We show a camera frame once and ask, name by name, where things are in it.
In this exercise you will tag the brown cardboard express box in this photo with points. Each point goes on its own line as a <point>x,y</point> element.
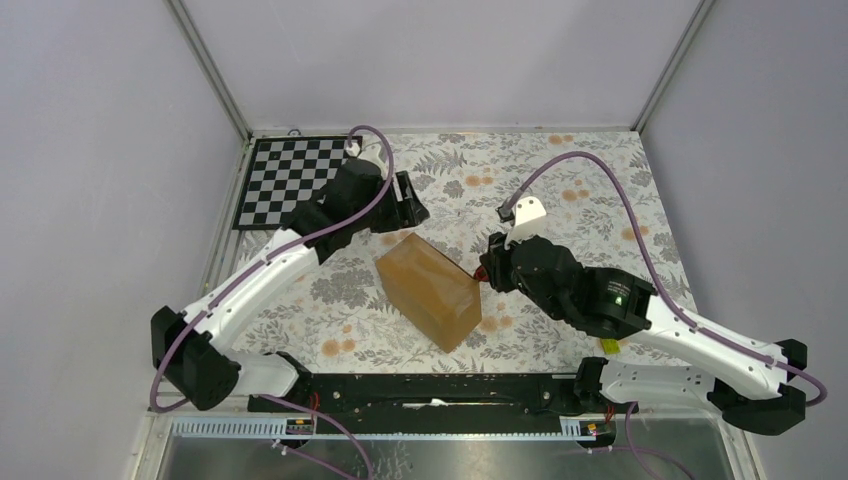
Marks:
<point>435,294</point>

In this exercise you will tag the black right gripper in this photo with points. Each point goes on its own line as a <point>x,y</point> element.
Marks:
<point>494,260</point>

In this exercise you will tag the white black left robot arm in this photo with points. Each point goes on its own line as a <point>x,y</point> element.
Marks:
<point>193,349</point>

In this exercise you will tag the black white checkerboard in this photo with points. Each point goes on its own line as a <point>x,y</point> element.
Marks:
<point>282,173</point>

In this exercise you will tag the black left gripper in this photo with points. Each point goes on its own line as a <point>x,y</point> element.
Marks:
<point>406,212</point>

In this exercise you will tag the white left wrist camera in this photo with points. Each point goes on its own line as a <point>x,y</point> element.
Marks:
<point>370,152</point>

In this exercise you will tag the floral patterned table mat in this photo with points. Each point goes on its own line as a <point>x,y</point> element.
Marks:
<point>337,318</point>

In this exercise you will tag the green purple toy block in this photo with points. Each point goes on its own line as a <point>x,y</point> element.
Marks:
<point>610,346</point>

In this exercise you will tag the red black utility knife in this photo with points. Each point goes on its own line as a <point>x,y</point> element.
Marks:
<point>481,274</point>

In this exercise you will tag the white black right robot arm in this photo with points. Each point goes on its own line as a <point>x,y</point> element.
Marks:
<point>745,381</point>

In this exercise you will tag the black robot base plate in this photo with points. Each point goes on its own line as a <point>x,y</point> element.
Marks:
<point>511,404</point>

